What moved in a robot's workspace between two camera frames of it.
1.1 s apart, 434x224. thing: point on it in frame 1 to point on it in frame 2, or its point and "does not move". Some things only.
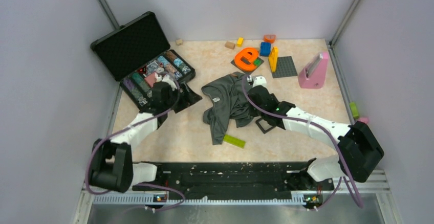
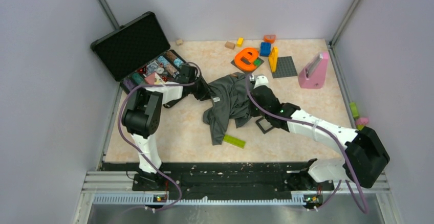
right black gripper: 252,112 does not move
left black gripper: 187,99 to 206,92
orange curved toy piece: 269,38 does not move
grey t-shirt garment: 230,103 does not move
